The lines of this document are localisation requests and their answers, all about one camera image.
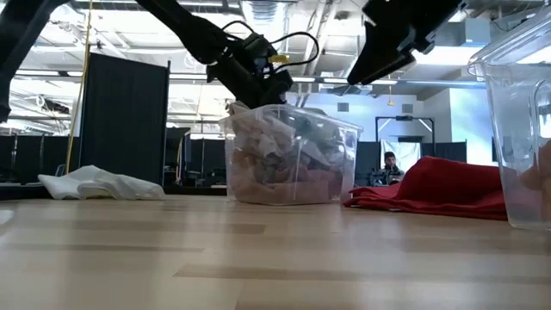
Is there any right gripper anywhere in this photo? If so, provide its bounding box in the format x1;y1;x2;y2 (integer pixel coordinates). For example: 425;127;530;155
347;0;468;86

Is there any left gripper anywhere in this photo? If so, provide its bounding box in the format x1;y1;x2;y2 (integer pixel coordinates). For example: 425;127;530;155
207;53;294;109

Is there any tan towel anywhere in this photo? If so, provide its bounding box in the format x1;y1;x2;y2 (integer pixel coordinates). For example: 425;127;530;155
232;148;263;203

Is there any clear plastic bin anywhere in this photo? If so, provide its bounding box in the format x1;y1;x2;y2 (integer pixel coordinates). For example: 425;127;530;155
467;6;551;233
218;102;364;207

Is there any red towel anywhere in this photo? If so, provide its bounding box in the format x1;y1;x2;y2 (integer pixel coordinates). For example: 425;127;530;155
343;155;510;222

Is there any white towel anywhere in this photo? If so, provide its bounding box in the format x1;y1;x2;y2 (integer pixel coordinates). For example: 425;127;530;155
37;164;167;202

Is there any linear ceiling light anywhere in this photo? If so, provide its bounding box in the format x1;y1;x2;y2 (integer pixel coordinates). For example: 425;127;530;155
169;72;399;87

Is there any white hanging sheet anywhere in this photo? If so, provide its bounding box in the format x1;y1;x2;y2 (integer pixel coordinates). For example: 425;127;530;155
380;139;422;173

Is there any pink towel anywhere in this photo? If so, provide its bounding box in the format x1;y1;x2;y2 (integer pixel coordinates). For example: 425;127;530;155
234;170;344;205

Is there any person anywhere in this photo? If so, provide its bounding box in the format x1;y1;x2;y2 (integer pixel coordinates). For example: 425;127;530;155
370;151;406;188

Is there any black partition panel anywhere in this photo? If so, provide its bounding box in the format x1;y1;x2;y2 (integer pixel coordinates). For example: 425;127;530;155
79;52;171;187

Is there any black camera cable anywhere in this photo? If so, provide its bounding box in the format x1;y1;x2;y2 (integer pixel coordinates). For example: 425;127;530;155
220;20;320;72

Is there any black metal frame stand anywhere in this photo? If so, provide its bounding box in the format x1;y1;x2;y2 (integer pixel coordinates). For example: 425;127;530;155
375;115;436;146

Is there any ribbed silver ceiling duct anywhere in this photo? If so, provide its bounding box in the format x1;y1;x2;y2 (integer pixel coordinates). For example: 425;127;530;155
239;0;288;48

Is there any gray rectangular ceiling duct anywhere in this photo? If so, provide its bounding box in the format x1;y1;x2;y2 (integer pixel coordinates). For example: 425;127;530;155
430;16;492;47

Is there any yellow cable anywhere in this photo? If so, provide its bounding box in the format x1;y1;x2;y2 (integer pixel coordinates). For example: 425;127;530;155
64;0;95;176

